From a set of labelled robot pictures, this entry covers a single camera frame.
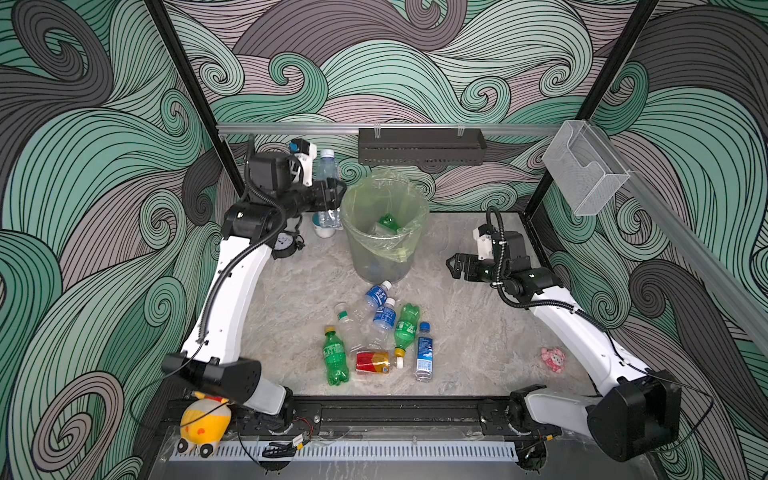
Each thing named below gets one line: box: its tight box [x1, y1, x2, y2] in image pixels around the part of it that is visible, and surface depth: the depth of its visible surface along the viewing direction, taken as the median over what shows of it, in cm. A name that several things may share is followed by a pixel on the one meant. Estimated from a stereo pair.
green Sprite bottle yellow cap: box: [323, 326, 349, 386], surface depth 81 cm
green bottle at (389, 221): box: [378, 212, 402, 233], surface depth 102 cm
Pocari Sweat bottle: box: [373, 297, 397, 350], surface depth 88 cm
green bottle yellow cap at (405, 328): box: [394, 302, 421, 358], surface depth 85 cm
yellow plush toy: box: [177, 391, 232, 458], surface depth 67 cm
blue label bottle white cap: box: [365, 280, 392, 309], surface depth 92 cm
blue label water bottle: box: [415, 322, 434, 383], surface depth 81 cm
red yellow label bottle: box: [355, 351, 404, 374], surface depth 79 cm
